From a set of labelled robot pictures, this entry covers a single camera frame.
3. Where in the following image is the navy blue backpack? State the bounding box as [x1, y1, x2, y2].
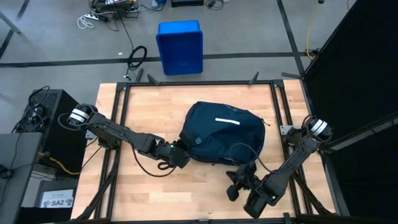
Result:
[178, 101, 271, 167]

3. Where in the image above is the blue plastic bin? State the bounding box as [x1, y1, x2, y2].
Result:
[155, 20, 205, 77]

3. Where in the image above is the black box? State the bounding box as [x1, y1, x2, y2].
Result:
[33, 179, 79, 218]

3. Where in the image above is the white cable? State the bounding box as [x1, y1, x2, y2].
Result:
[76, 14, 96, 30]

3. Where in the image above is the yellow cable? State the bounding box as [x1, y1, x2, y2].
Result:
[37, 151, 81, 176]
[306, 2, 322, 60]

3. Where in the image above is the grey desk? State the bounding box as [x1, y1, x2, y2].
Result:
[0, 132, 43, 224]

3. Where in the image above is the coiled black cable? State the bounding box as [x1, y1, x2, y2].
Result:
[125, 45, 149, 79]

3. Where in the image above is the white paper sign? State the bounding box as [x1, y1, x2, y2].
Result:
[40, 189, 75, 208]

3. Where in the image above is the black curtain partition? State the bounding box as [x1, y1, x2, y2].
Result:
[303, 0, 398, 224]

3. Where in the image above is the black computer tower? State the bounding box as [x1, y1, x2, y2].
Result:
[18, 89, 88, 175]

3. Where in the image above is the flat black device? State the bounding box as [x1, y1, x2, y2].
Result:
[170, 0, 205, 7]

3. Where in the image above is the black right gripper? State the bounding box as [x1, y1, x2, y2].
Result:
[225, 161, 262, 202]

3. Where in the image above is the black cable tangle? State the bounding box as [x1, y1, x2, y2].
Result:
[12, 85, 52, 134]

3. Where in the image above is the power strip with cables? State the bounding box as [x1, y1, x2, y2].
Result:
[88, 0, 141, 23]

